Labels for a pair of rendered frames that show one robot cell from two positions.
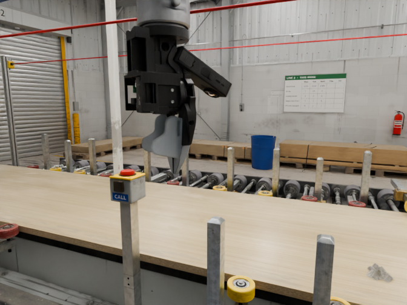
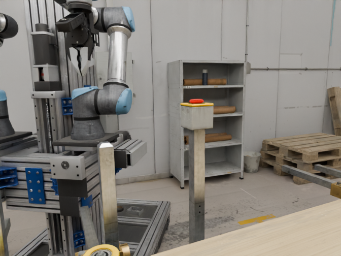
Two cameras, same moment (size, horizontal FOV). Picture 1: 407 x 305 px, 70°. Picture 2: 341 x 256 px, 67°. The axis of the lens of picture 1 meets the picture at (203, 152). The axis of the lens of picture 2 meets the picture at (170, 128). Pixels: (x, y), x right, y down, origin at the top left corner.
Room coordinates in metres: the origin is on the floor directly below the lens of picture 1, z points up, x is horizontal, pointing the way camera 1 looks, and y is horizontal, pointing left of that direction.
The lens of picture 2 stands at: (1.23, -0.37, 1.27)
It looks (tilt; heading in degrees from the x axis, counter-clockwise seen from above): 10 degrees down; 134
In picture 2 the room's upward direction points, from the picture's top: 1 degrees counter-clockwise
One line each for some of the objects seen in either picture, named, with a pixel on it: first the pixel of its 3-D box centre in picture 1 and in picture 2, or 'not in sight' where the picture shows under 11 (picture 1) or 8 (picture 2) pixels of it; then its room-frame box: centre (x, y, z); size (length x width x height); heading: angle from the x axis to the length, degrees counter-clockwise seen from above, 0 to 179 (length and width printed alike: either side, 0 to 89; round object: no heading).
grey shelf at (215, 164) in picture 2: not in sight; (206, 122); (-0.76, 2.40, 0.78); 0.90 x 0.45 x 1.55; 63
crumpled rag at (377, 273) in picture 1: (380, 270); not in sight; (0.82, -0.54, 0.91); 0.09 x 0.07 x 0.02; 151
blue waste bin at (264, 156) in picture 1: (263, 151); not in sight; (6.36, -1.32, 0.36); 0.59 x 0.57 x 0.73; 153
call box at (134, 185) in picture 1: (128, 187); (196, 116); (0.78, 0.21, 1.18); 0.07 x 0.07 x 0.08; 67
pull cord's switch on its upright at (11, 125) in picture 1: (14, 121); not in sight; (2.60, 1.68, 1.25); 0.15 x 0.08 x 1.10; 67
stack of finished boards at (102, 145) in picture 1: (111, 143); not in sight; (8.59, 2.73, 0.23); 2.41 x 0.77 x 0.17; 155
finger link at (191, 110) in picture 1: (183, 115); (73, 46); (0.44, 0.03, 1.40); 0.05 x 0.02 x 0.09; 33
